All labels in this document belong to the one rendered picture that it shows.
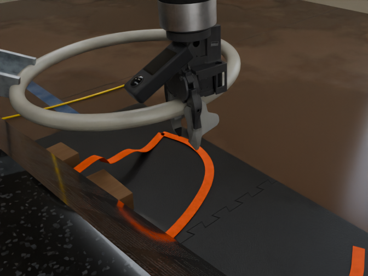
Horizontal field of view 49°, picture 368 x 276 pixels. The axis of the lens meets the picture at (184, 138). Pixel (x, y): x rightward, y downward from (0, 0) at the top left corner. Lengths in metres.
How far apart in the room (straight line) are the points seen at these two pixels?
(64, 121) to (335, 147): 1.91
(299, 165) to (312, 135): 0.34
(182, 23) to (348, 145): 1.95
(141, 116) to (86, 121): 0.09
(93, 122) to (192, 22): 0.23
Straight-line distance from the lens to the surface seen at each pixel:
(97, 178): 1.90
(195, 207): 1.84
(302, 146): 2.38
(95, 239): 0.62
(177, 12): 0.61
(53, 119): 0.72
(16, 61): 1.00
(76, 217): 0.66
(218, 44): 0.68
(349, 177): 2.21
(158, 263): 0.65
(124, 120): 0.67
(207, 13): 0.62
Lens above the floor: 1.24
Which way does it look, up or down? 32 degrees down
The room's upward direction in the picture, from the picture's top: straight up
